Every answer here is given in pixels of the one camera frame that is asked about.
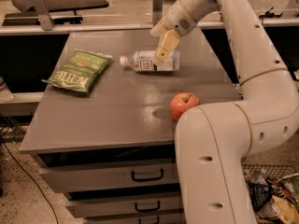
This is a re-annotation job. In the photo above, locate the black bench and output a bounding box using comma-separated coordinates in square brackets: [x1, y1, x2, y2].
[2, 0, 109, 26]

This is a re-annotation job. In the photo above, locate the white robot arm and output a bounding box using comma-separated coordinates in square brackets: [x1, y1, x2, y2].
[150, 0, 299, 224]

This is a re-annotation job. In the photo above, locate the black floor cable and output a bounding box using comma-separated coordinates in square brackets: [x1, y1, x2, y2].
[0, 133, 60, 224]

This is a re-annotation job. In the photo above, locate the green chip bag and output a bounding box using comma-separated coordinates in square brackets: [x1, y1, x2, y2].
[43, 49, 112, 93]

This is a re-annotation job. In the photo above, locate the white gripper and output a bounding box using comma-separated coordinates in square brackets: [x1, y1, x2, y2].
[150, 0, 197, 63]

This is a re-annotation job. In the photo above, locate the grey drawer cabinet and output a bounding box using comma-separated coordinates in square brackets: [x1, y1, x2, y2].
[20, 29, 238, 224]

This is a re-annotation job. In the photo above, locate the red apple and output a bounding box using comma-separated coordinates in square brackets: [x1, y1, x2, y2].
[170, 92, 200, 120]

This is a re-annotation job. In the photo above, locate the metal rail frame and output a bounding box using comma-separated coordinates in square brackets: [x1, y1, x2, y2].
[0, 0, 291, 32]

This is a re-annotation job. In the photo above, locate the wire basket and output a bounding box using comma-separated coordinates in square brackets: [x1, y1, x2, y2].
[243, 164, 299, 224]

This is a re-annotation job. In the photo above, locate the blue snack bag in basket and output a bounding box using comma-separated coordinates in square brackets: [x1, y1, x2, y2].
[248, 183, 272, 211]

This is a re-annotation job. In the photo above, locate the yellow snack bag in basket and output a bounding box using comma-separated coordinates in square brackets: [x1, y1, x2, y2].
[257, 196, 299, 224]

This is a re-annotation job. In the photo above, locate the blue plastic water bottle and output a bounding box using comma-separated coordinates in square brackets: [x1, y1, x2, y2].
[120, 50, 179, 72]

